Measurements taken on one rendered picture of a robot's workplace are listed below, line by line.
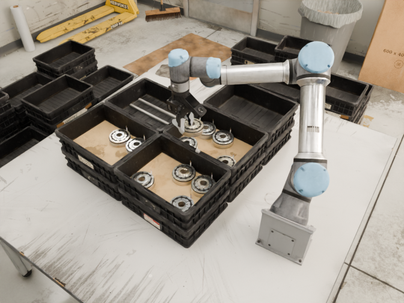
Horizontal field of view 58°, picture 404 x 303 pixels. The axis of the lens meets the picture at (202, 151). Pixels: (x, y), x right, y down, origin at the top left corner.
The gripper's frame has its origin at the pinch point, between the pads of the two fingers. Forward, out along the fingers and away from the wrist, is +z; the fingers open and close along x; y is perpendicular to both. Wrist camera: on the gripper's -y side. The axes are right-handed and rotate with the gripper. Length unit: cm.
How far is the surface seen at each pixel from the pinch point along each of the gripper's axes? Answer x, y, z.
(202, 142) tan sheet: -13.0, 3.3, 18.7
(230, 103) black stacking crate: -48, 13, 20
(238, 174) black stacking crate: -6.4, -23.5, 17.0
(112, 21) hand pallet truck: -173, 294, 95
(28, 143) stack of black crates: 23, 138, 73
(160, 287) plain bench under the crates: 48, -29, 30
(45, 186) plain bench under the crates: 49, 49, 30
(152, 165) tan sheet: 13.7, 10.0, 17.9
